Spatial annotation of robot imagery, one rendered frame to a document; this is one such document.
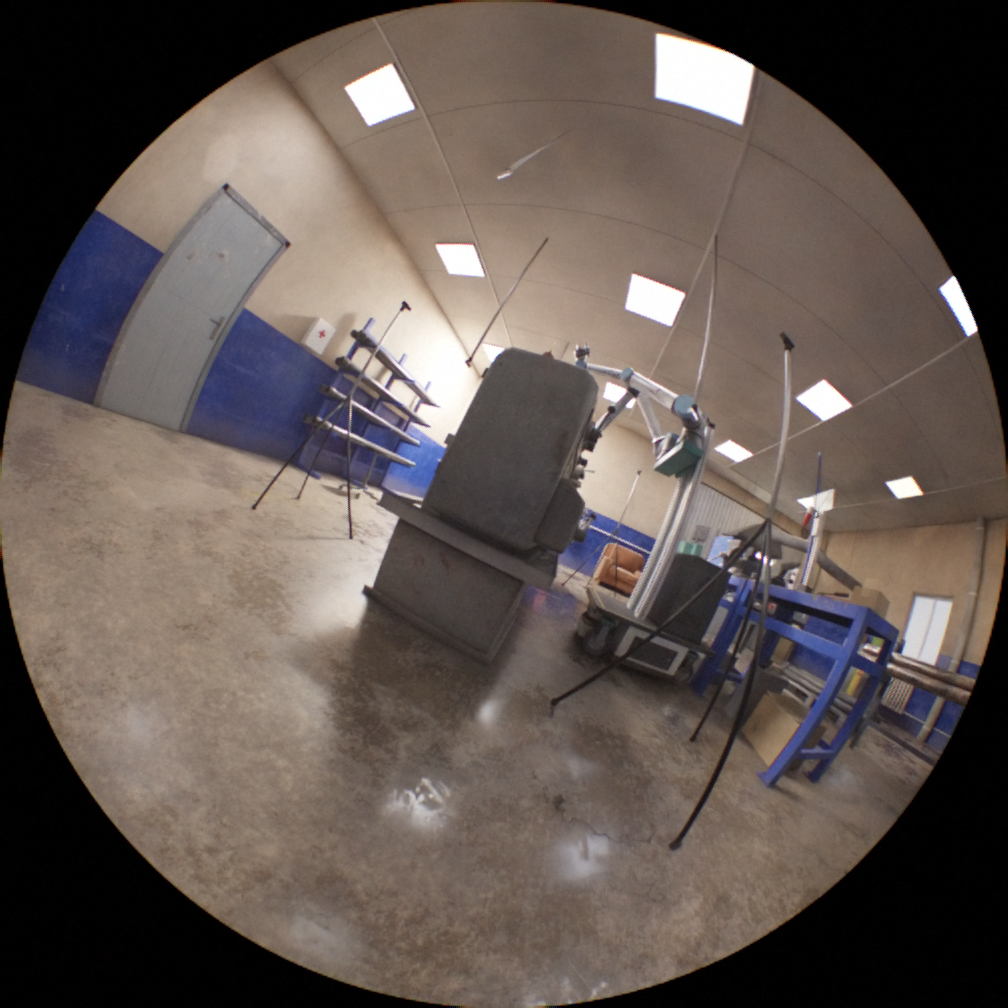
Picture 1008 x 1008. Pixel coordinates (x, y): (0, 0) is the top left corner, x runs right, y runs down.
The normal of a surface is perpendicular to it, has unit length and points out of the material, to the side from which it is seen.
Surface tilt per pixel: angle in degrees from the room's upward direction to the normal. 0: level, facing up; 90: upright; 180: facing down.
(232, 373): 90
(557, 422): 90
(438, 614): 90
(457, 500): 90
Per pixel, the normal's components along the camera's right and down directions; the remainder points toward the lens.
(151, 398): 0.89, 0.40
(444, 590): -0.19, -0.10
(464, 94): -0.41, 0.91
